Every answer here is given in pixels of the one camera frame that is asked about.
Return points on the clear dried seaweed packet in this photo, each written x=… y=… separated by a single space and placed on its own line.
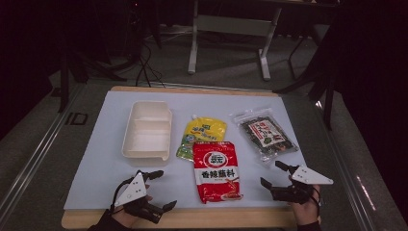
x=266 y=136

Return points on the person's right hand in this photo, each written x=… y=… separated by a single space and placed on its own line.
x=308 y=211

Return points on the white divided lunch box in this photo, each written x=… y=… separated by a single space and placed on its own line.
x=147 y=141

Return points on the red seasoning packet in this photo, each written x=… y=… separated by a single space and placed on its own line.
x=216 y=173

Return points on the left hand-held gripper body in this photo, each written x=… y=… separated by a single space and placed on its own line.
x=133 y=191

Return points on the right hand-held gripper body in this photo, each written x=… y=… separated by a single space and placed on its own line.
x=308 y=177

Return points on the person's left hand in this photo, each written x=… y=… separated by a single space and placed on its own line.
x=126 y=218

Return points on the yellow sauce pouch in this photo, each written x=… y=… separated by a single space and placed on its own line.
x=205 y=130

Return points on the white metal desk frame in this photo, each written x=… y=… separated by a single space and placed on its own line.
x=231 y=25

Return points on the black metal stand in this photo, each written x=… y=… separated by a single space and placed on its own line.
x=80 y=69

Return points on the black chair frame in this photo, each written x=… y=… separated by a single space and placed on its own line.
x=320 y=77

